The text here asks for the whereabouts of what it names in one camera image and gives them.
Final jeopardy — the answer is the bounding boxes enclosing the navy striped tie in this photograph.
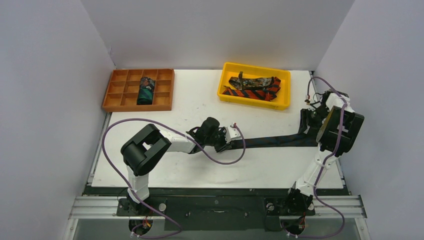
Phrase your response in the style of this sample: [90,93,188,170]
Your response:
[227,128,318,150]

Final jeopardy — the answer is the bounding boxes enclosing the yellow plastic tray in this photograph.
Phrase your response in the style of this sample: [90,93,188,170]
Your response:
[217,62,291,110]

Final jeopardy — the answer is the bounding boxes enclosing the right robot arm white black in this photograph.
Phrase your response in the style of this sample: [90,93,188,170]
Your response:
[282,90,365,215]

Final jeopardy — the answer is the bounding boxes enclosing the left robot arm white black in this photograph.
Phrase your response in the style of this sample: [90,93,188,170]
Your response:
[120,117,242,215]

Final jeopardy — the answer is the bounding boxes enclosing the orange black striped tie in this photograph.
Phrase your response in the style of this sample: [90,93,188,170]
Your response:
[222,77,281,102]

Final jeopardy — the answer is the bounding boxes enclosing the rolled green patterned tie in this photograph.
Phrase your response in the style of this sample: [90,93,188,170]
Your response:
[136,76,156,105]

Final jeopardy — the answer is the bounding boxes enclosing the orange wooden divider tray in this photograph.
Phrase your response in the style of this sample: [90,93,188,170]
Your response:
[102,68,175,113]

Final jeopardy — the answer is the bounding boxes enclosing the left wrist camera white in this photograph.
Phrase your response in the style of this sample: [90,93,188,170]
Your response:
[225,125,242,142]

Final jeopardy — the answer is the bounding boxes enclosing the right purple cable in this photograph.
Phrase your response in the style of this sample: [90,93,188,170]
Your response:
[305,76,349,239]

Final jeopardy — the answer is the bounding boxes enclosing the purple cable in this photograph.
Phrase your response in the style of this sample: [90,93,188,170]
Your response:
[305,76,349,239]
[101,118,247,240]

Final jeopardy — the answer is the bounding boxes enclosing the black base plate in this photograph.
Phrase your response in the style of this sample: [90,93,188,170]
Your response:
[82,186,350,232]

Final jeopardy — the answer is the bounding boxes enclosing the aluminium frame rail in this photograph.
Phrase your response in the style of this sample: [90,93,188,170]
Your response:
[68,195,367,220]

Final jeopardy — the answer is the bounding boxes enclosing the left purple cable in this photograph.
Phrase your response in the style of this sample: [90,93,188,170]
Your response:
[101,118,247,240]

